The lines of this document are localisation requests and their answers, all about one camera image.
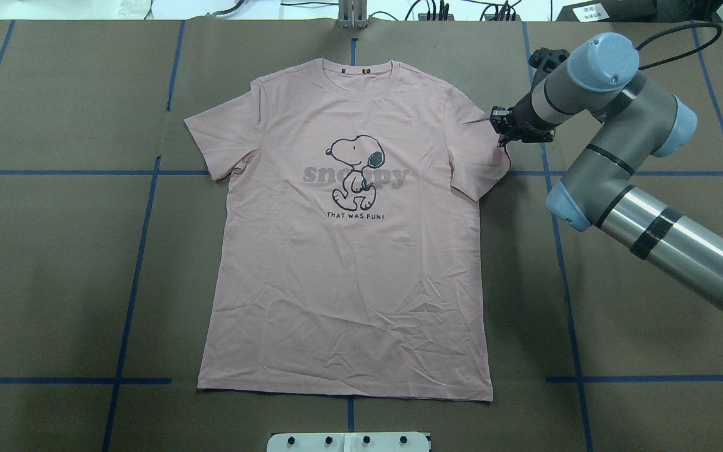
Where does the aluminium frame post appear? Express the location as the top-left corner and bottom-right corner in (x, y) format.
(336, 0), (369, 30)

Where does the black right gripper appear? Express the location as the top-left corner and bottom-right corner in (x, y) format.
(490, 105), (556, 147)

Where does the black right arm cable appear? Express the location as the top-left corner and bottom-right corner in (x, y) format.
(635, 22), (723, 71)

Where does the pink Snoopy t-shirt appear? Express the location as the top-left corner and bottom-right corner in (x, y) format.
(185, 59), (510, 402)

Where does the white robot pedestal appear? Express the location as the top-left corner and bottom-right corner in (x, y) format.
(266, 431), (433, 451)

